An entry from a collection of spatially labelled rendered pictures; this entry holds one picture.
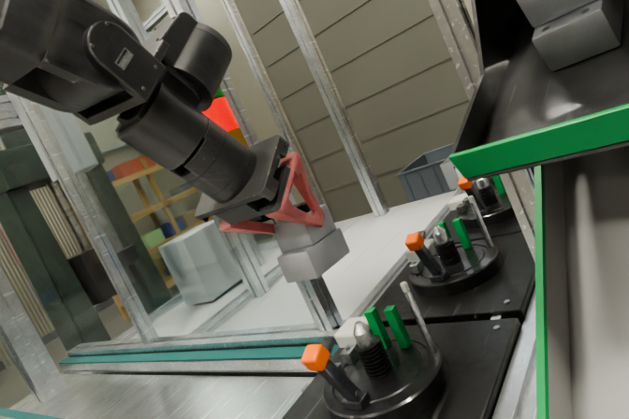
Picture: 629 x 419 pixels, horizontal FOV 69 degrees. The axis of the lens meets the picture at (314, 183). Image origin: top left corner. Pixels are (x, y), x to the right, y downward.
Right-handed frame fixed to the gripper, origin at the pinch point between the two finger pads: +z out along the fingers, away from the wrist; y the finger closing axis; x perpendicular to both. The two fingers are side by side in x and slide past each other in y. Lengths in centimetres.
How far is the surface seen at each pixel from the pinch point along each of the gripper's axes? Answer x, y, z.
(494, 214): -23.8, -2.6, 42.3
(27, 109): -35, 75, -22
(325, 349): 11.4, -1.4, 5.4
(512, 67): -7.8, -23.1, -1.9
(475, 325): 3.0, -7.5, 23.9
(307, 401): 14.3, 9.5, 15.5
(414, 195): -118, 88, 151
